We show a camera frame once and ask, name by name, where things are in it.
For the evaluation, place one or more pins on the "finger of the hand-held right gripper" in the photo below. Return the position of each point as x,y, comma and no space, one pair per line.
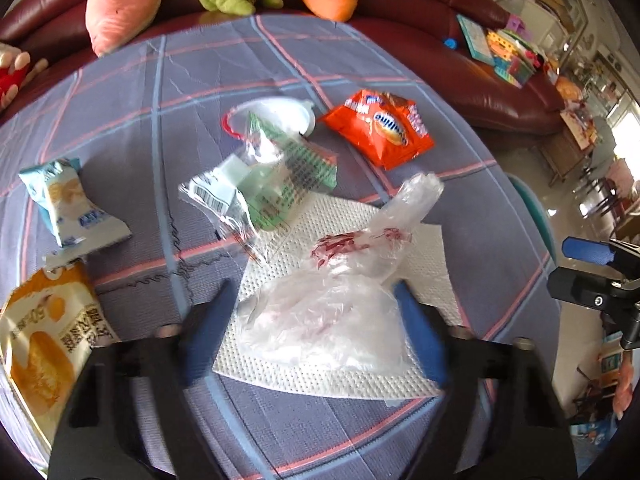
580,287
585,250

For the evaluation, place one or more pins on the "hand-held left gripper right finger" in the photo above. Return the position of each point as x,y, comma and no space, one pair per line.
422,340

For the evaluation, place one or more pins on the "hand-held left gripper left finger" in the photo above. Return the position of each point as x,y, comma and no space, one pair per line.
205,335

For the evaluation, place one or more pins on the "teal trash bin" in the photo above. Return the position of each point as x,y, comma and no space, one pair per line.
537,215

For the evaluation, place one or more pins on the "clear plastic bag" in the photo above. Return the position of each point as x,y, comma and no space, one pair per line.
325,310

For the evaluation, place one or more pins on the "yellow snack packet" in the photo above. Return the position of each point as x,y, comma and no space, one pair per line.
45,340

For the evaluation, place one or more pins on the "clear green printed packet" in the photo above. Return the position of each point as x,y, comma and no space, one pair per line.
295,165

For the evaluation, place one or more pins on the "blue white snack packet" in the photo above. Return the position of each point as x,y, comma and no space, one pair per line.
65,200

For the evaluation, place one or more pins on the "orange snack packet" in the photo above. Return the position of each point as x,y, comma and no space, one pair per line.
375,125

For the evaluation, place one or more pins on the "white bowl red rim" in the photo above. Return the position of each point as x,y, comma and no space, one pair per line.
285,110

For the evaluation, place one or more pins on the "wooden side table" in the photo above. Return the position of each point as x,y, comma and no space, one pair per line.
567,147

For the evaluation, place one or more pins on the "white paper napkin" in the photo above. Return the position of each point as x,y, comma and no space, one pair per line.
310,220

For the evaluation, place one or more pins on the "purple plaid tablecloth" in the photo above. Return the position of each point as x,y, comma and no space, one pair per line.
150,110

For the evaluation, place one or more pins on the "teal picture book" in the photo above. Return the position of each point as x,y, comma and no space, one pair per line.
475,37

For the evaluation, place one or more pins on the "blue ball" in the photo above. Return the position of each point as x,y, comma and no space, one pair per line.
450,43

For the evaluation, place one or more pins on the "dark red leather sofa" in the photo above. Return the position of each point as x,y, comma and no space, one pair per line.
425,15

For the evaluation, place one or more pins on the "red plush toy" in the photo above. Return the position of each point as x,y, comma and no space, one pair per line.
12,80

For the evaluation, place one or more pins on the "pink plush toy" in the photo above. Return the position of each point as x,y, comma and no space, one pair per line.
122,5

